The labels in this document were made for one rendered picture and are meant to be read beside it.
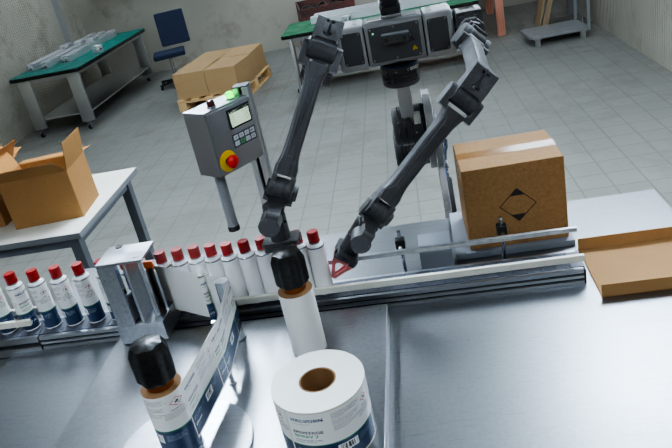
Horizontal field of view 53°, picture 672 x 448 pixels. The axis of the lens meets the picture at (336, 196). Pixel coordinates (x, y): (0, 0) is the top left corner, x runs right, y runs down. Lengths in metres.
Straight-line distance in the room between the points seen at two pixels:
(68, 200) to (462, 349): 2.22
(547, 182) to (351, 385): 0.97
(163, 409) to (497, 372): 0.77
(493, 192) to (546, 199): 0.16
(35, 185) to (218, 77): 4.77
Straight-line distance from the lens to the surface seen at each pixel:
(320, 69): 1.82
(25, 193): 3.53
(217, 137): 1.88
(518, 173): 2.08
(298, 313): 1.70
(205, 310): 2.00
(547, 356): 1.76
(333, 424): 1.42
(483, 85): 1.86
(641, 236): 2.20
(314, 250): 1.94
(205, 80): 8.10
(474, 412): 1.63
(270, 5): 10.61
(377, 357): 1.74
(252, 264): 2.00
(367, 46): 2.35
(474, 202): 2.10
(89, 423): 1.86
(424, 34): 2.35
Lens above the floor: 1.92
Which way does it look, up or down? 23 degrees down
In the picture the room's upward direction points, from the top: 12 degrees counter-clockwise
